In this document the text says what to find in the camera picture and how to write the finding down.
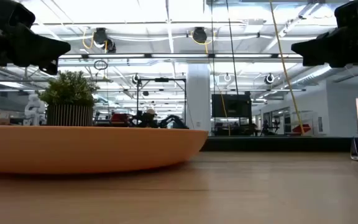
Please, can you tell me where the green artificial plant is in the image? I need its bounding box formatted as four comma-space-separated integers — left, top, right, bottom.
37, 70, 101, 108

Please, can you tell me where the black ceiling cable reel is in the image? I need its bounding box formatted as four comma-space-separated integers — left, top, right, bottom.
191, 26, 208, 44
91, 27, 117, 54

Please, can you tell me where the yellow hanging cable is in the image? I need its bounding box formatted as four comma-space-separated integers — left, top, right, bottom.
268, 0, 306, 136

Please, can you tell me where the striped plant pot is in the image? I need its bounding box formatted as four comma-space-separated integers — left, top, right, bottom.
45, 104, 94, 127

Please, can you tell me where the red angled sign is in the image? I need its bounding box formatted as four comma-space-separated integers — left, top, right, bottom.
291, 123, 312, 134

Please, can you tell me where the black hanging cable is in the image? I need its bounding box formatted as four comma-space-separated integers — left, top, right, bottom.
225, 0, 239, 96

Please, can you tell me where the red tool chest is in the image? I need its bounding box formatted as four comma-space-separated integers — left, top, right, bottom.
110, 113, 131, 127

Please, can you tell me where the dark green tray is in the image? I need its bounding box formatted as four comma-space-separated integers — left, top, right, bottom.
200, 136, 354, 152

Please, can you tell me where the black monitor on stand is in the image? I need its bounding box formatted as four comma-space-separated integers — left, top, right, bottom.
211, 93, 253, 118

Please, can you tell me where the black metal rig frame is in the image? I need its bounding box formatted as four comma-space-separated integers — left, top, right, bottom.
136, 77, 188, 125

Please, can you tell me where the person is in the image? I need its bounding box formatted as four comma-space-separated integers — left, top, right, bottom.
141, 108, 160, 128

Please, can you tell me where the white humanoid robot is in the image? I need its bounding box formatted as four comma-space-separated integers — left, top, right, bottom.
23, 93, 47, 126

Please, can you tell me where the orange plate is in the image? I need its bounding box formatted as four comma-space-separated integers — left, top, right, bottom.
0, 125, 209, 174

